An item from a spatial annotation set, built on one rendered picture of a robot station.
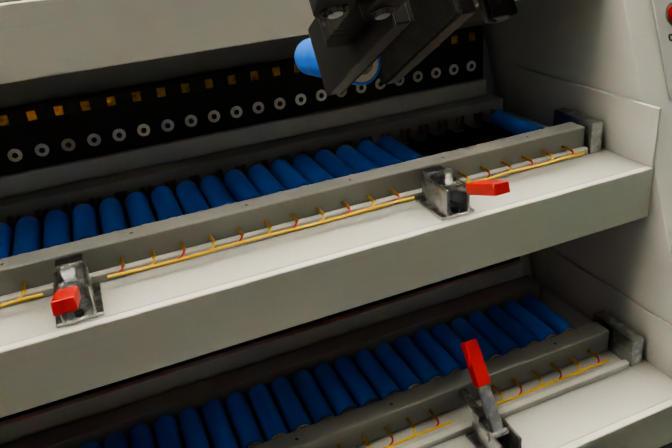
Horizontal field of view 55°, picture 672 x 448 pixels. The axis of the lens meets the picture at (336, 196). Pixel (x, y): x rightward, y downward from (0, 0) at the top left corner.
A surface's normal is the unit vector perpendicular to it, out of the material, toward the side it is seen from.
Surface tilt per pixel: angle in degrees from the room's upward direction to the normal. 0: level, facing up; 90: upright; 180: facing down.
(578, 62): 90
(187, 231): 111
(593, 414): 21
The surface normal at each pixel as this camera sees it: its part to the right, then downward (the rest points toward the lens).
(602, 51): -0.92, 0.23
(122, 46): 0.38, 0.36
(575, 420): -0.09, -0.91
